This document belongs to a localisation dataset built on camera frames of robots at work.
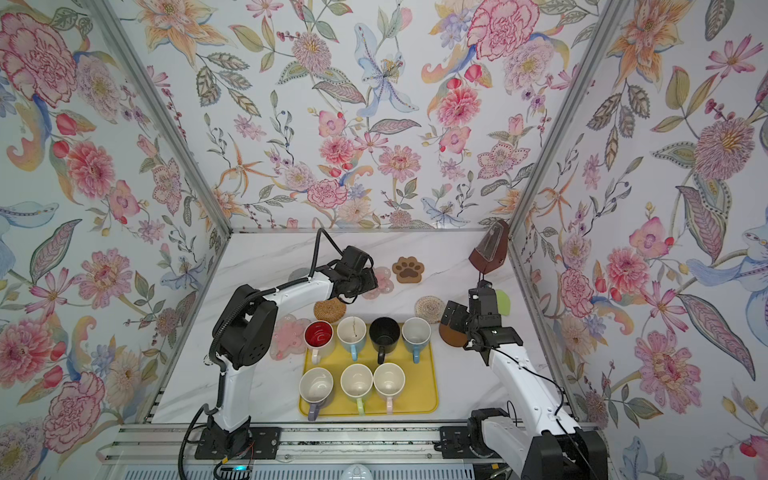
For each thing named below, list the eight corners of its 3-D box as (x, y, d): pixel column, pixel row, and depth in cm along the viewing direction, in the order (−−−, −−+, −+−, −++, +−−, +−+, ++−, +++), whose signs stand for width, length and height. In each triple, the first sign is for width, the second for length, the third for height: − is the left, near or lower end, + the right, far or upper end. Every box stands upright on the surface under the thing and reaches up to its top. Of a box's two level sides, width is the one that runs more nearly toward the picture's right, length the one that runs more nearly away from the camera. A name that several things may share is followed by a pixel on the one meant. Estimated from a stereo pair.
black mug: (379, 367, 88) (379, 354, 80) (368, 335, 94) (366, 320, 87) (406, 356, 89) (408, 343, 82) (393, 326, 96) (393, 311, 89)
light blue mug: (337, 366, 87) (333, 354, 80) (341, 329, 94) (338, 316, 87) (365, 366, 87) (363, 354, 80) (366, 329, 94) (365, 316, 87)
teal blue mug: (392, 359, 89) (393, 343, 81) (407, 329, 96) (409, 312, 87) (415, 370, 87) (418, 355, 79) (429, 339, 93) (433, 322, 85)
